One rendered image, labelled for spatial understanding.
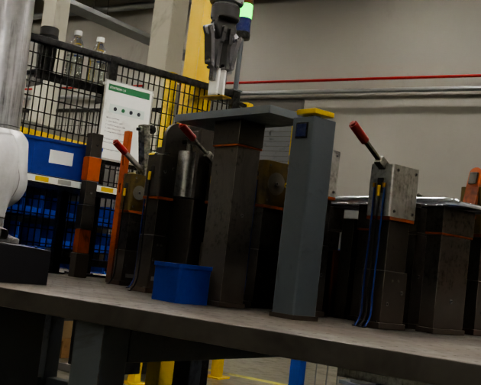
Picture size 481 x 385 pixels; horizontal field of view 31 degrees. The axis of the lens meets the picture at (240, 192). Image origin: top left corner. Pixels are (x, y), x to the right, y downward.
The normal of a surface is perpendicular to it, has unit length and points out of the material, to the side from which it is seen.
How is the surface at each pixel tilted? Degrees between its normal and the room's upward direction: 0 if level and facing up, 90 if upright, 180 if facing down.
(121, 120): 90
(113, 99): 90
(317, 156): 90
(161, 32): 90
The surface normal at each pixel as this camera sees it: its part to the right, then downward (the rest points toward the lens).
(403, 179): 0.64, 0.00
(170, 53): 0.83, 0.04
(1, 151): 0.73, -0.18
